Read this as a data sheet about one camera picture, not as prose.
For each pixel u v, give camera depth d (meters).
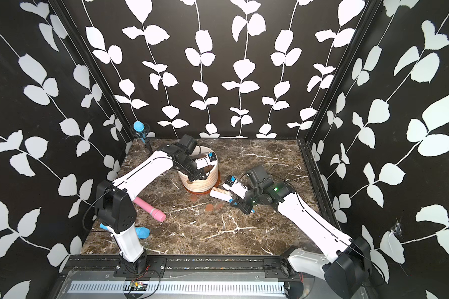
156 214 0.85
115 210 0.47
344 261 0.38
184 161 0.68
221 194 0.73
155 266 0.74
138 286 0.71
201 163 0.75
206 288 0.70
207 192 0.94
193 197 0.94
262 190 0.57
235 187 0.66
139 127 0.91
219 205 0.92
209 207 0.91
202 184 0.88
